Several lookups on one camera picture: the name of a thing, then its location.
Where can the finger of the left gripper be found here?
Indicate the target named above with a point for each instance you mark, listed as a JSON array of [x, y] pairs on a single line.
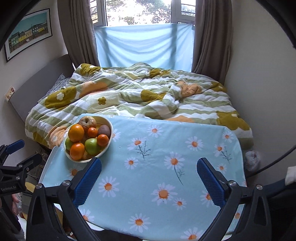
[[6, 150], [27, 160]]

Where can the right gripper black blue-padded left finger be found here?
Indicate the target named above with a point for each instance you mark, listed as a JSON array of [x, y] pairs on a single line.
[[42, 221]]

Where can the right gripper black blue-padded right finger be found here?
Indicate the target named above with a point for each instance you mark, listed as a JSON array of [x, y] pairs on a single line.
[[254, 222]]

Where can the large green apple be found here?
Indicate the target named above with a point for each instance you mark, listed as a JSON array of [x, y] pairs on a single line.
[[68, 144]]

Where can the medium orange tangerine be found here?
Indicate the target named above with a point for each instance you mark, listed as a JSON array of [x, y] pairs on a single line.
[[77, 151]]

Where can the large orange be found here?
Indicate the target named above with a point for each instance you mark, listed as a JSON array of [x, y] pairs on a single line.
[[76, 133]]

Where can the small green apple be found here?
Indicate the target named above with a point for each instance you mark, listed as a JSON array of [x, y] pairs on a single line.
[[91, 146]]

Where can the small tangerine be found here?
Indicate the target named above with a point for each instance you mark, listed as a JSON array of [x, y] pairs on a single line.
[[102, 140], [92, 132]]

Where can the person's left hand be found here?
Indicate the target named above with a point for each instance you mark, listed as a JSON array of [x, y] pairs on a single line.
[[9, 204]]

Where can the grey bed headboard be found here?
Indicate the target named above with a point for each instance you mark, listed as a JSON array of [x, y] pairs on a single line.
[[26, 96]]

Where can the white plastic bag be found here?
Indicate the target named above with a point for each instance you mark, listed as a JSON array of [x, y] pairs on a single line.
[[252, 160]]

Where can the wrinkled brown apple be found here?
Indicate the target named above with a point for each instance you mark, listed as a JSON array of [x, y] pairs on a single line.
[[87, 122]]

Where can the patterned grey pillow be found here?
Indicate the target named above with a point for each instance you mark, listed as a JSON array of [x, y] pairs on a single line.
[[60, 83]]

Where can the brown kiwi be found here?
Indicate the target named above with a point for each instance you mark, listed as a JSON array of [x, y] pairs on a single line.
[[104, 130]]

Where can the light blue daisy tablecloth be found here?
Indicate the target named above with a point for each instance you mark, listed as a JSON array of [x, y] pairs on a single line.
[[149, 186]]

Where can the framed building picture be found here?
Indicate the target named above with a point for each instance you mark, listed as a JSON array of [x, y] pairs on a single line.
[[32, 29]]

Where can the green striped floral duvet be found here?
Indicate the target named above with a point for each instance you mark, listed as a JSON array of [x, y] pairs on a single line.
[[140, 91]]

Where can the left brown curtain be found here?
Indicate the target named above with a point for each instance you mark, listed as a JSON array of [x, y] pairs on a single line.
[[78, 31]]

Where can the brown curtain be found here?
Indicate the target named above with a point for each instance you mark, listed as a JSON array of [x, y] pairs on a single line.
[[213, 36], [78, 31]]

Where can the light blue window cloth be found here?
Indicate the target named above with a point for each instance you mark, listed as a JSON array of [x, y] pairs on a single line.
[[168, 46]]

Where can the right brown curtain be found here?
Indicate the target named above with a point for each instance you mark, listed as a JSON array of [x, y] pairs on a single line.
[[213, 36]]

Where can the white wall socket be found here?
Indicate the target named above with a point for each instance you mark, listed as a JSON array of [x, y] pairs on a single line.
[[9, 94]]

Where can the white window frame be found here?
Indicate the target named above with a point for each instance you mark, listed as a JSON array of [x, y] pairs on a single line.
[[113, 13]]

